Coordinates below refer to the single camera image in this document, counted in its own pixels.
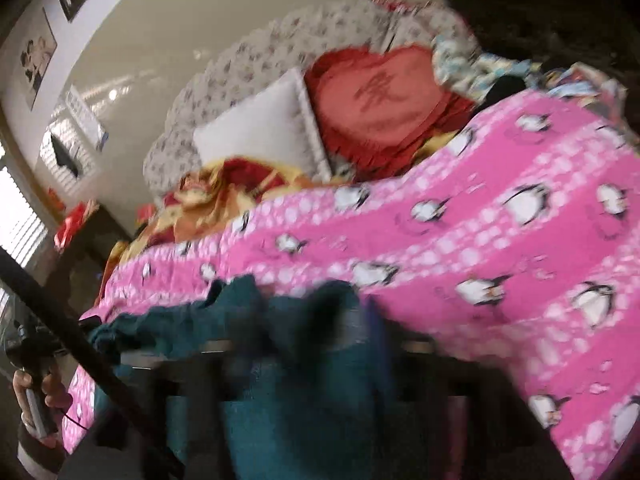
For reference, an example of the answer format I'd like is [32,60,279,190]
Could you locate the teal grey striped sweater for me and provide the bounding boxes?
[89,275,392,479]

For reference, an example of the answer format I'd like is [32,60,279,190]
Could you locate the dark wooden side table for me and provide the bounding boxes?
[44,203,132,318]

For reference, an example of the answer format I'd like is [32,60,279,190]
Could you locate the pink penguin blanket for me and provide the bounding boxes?
[93,90,639,479]

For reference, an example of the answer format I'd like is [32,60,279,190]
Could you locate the person left hand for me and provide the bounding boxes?
[12,366,74,426]

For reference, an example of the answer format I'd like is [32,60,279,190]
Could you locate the red heart cushion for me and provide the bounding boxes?
[305,44,475,181]

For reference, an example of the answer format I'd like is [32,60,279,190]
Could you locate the white square pillow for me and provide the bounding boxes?
[193,68,332,182]

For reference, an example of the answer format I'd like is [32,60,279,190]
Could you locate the wall calendar poster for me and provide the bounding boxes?
[65,86,108,153]

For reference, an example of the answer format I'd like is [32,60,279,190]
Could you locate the red bag on table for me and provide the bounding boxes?
[53,200,100,252]

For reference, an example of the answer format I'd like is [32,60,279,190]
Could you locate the dark cloth hanging on wall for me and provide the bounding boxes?
[50,133,80,178]

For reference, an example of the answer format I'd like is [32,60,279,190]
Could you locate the red yellow patterned blanket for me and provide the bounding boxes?
[96,156,322,300]

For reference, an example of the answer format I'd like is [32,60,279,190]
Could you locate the light patterned clothes pile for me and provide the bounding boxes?
[432,36,628,110]

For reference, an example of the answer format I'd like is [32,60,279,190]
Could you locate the dark carved wooden cabinet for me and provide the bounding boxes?
[445,0,639,130]

